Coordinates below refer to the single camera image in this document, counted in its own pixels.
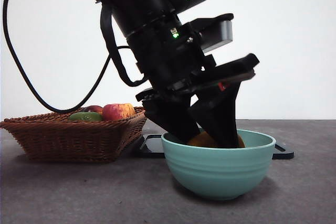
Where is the teal ceramic bowl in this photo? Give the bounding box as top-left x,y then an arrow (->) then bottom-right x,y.
161,129 -> 277,200

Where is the black rectangular tray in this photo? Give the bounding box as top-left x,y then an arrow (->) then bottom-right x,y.
131,134 -> 295,160

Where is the red yellow apple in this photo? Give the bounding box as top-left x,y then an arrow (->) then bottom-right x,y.
102,103 -> 136,121

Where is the dark red plum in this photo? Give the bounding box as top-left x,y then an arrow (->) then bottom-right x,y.
82,105 -> 104,114

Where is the green avocado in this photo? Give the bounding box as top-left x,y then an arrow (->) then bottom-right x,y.
68,111 -> 103,122

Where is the brown wicker basket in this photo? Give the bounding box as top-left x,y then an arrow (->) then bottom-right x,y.
0,106 -> 147,164

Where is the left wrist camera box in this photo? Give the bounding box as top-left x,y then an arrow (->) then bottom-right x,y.
183,13 -> 234,53

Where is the flat black left arm cable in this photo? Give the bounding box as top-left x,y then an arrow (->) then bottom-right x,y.
99,1 -> 149,88

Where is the round black left arm cable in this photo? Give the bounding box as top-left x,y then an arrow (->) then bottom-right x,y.
2,0 -> 132,113

